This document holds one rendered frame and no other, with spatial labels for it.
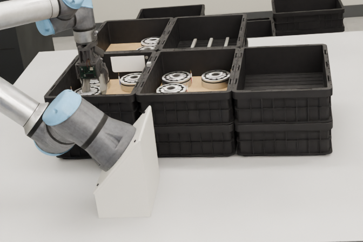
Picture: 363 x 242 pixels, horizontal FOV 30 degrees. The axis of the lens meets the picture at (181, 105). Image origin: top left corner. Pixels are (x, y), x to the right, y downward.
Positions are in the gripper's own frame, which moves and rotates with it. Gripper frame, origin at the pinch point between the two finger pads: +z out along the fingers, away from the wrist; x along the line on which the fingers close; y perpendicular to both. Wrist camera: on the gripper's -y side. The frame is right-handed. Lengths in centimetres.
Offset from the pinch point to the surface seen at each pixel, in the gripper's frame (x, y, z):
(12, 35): -80, -123, 17
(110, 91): 3.0, -6.7, 2.1
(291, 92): 66, 21, -7
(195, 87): 33.2, -7.3, 2.1
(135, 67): 10.3, -18.0, -2.4
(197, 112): 37.5, 20.3, -1.4
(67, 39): -118, -317, 84
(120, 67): 4.6, -18.1, -2.6
